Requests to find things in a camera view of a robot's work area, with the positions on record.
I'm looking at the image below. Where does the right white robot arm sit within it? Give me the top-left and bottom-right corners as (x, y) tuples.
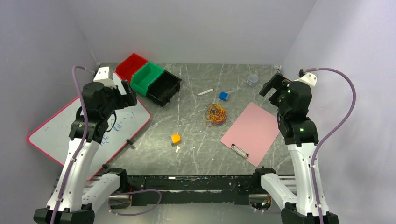
(252, 72), (339, 224)

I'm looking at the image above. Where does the pink clipboard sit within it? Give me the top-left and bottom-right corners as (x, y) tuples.
(220, 102), (280, 167)

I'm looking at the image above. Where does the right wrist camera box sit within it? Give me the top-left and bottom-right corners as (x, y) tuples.
(294, 72), (318, 88)

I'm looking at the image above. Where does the yellow cube block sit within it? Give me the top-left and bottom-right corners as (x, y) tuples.
(170, 134), (181, 146)

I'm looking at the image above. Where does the white chalk marker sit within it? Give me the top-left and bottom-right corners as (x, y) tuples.
(198, 88), (214, 96)

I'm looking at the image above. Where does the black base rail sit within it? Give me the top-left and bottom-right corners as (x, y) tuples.
(127, 175), (269, 206)

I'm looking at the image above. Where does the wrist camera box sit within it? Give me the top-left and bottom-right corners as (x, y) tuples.
(93, 66), (116, 88)
(294, 72), (318, 88)

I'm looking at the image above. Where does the black plastic bin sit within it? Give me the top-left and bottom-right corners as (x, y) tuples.
(146, 70), (182, 107)

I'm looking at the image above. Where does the blue pencil sharpener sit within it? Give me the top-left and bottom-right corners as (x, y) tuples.
(219, 92), (229, 101)

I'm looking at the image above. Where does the green plastic bin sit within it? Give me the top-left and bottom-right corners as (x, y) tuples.
(130, 62), (165, 97)

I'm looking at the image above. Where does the small clear jar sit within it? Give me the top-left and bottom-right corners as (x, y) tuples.
(246, 74), (259, 87)

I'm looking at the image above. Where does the orange cable bundle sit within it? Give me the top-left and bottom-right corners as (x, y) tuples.
(202, 102), (228, 128)

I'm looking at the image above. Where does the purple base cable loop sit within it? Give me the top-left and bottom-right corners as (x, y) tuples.
(107, 189), (163, 217)

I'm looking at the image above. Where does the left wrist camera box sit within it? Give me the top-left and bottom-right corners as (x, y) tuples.
(93, 66), (116, 88)

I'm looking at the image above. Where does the red plastic bin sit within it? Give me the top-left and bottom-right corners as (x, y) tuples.
(115, 53), (148, 83)

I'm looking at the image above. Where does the pink framed whiteboard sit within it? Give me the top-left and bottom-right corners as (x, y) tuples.
(28, 73), (151, 180)

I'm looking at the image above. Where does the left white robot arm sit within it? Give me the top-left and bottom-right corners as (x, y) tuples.
(33, 80), (137, 224)

